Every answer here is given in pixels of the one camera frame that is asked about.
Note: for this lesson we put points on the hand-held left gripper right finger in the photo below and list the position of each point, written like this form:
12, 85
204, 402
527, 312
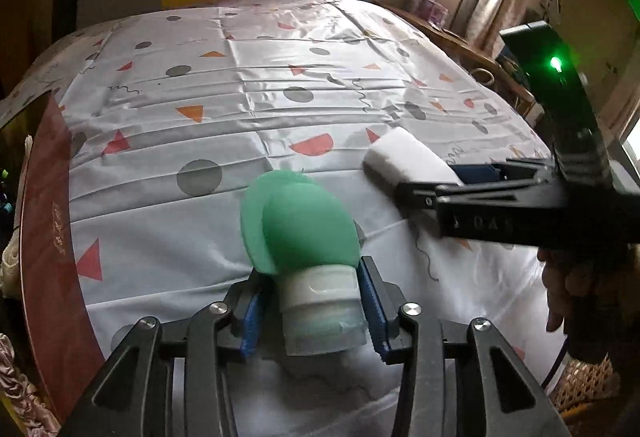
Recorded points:
372, 312

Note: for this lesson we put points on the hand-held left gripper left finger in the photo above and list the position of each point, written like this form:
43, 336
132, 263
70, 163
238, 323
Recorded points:
250, 322

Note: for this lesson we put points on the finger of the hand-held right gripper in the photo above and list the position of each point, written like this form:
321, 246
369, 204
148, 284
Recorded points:
475, 173
425, 199

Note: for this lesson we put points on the white sponge block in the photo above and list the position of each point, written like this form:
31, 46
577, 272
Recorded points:
405, 157

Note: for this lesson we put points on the green silicone brush bottle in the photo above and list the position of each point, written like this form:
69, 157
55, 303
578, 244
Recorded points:
300, 227

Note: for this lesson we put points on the gold cardboard box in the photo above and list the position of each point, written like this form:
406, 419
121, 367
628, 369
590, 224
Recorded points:
50, 227

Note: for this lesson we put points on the person's right hand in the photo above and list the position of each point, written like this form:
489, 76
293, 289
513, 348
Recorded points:
557, 287

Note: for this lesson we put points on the wooden side table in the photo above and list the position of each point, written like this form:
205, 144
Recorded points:
465, 52

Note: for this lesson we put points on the small pink boxes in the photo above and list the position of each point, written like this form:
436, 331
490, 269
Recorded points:
425, 7

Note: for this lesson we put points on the patterned white bed sheet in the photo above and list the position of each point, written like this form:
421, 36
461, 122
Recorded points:
250, 82

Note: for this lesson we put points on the wicker basket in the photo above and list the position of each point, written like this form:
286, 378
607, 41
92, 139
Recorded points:
585, 384

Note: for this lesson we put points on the pink ruffled cloth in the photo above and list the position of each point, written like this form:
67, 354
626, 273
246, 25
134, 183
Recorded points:
20, 387

